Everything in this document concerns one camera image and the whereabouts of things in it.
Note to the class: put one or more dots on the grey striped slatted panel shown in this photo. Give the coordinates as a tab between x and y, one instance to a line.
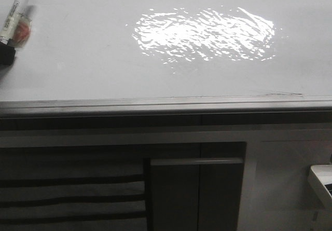
47	191

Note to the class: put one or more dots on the grey cabinet door panel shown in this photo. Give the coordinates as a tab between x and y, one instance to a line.
196	193

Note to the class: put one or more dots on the white whiteboard with metal frame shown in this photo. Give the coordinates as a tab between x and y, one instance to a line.
115	57

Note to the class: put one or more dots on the white whiteboard marker pen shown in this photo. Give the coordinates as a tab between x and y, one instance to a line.
15	13

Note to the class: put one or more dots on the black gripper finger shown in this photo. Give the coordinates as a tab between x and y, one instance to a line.
7	54

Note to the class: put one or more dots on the white box at right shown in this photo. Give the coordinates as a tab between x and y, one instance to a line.
320	180

